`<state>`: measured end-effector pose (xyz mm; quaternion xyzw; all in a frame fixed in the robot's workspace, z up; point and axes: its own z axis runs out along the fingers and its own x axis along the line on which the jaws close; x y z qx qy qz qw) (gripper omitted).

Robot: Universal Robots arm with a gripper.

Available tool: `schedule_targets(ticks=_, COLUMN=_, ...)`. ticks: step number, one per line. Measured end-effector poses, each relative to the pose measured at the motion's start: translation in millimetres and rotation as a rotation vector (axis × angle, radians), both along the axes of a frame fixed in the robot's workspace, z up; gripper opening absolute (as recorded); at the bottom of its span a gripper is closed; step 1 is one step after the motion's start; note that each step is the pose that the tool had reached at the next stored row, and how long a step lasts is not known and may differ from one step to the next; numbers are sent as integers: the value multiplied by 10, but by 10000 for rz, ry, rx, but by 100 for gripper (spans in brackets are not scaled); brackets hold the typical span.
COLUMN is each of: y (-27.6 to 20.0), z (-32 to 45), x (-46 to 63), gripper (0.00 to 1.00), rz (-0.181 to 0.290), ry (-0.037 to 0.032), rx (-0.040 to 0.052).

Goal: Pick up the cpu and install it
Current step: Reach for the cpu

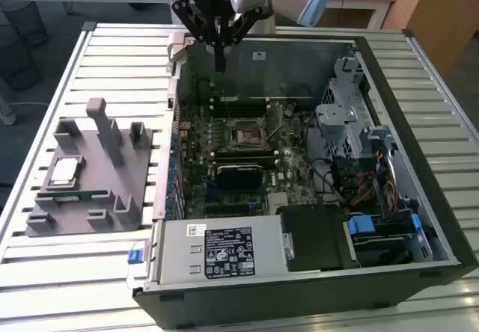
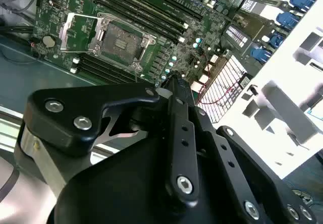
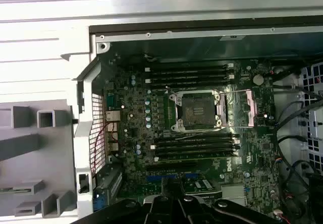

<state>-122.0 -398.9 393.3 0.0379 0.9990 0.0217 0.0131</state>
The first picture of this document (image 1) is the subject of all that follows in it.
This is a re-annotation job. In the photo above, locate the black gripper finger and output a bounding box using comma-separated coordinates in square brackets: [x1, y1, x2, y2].
[220, 7, 271, 72]
[171, 0, 222, 72]

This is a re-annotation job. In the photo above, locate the metal locking lever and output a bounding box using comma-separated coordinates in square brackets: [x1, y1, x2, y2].
[267, 120, 287, 144]

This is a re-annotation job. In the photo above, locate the silver CPU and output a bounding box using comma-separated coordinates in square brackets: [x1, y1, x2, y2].
[50, 157, 82, 189]

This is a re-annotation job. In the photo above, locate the CPU socket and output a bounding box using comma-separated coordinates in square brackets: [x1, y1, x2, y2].
[230, 117, 267, 150]

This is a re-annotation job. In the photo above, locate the black RAM slot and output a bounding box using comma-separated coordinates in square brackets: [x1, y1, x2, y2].
[214, 148, 280, 158]
[214, 156, 280, 167]
[211, 99, 272, 108]
[212, 107, 272, 117]

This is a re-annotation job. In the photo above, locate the metal drive cage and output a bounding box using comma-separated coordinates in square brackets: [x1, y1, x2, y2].
[313, 55, 377, 161]

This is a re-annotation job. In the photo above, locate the black heat sink block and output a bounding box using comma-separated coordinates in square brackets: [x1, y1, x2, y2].
[215, 162, 265, 192]

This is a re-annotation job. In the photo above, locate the green motherboard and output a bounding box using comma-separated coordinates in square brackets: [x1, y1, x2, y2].
[175, 96, 319, 221]

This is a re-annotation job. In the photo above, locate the black mesh waste basket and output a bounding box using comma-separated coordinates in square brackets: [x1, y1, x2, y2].
[0, 0, 50, 49]
[0, 23, 43, 92]

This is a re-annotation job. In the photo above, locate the small silver chipset heatsink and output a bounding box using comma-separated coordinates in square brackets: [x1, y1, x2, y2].
[266, 192, 288, 209]

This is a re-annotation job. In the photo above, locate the grey parts rack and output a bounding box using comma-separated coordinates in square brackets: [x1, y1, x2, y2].
[25, 98, 155, 238]

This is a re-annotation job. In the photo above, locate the black expansion slot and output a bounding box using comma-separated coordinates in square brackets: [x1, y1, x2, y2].
[204, 203, 244, 215]

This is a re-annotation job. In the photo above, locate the wooden cabinet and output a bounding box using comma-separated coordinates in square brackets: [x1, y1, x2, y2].
[381, 0, 479, 77]

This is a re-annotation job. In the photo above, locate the green RAM stick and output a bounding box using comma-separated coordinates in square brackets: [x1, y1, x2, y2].
[52, 189, 109, 200]

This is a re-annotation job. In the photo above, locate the black plastic shroud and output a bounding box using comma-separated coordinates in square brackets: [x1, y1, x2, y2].
[277, 203, 353, 273]

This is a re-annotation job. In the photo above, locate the blue disk carrier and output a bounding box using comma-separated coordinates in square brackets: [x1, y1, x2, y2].
[344, 214, 424, 268]

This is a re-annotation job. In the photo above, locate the silver power supply unit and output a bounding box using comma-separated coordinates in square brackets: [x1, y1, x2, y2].
[146, 215, 289, 287]

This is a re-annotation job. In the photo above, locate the blue case latch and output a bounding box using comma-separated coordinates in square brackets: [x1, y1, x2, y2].
[126, 248, 145, 265]

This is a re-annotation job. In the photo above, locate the black PC case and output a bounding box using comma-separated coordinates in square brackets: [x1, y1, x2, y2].
[129, 28, 479, 329]

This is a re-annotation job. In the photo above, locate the grey case handle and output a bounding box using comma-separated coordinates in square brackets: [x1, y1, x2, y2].
[165, 31, 188, 76]

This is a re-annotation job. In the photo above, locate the black wire bundle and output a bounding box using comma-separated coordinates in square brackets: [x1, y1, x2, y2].
[303, 113, 361, 213]

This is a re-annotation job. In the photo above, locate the coloured power wire bundle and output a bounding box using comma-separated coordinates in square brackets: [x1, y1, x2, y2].
[357, 151, 400, 215]

